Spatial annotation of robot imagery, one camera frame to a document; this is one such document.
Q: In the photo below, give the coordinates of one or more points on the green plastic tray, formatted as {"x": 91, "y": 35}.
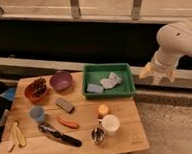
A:
{"x": 93, "y": 73}

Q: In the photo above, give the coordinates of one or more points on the white crumpled cloth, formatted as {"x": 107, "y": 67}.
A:
{"x": 111, "y": 81}

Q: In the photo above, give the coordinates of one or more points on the orange carrot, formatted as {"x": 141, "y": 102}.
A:
{"x": 72, "y": 125}

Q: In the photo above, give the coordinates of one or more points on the orange ball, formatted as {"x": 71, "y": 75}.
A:
{"x": 102, "y": 110}

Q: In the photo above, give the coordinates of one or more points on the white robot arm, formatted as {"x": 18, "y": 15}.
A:
{"x": 175, "y": 41}

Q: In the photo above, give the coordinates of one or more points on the blue object at table edge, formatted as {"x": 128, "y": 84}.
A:
{"x": 9, "y": 94}

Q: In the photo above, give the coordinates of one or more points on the white mug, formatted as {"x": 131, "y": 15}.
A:
{"x": 110, "y": 124}

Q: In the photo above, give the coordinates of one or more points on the grey rectangular block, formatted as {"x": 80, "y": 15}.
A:
{"x": 66, "y": 106}

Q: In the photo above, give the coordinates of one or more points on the purple bowl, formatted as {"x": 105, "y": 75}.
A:
{"x": 61, "y": 80}

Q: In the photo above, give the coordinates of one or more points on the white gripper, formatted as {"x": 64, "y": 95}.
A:
{"x": 161, "y": 63}

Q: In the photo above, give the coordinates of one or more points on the blue sponge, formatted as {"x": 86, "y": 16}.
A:
{"x": 94, "y": 88}

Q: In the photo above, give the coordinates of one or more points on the wooden table board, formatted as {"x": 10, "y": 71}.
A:
{"x": 129, "y": 138}

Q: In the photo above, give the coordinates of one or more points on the blue plastic cup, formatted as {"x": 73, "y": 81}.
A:
{"x": 37, "y": 113}

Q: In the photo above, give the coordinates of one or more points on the orange bowl with pinecone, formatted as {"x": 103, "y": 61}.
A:
{"x": 36, "y": 91}

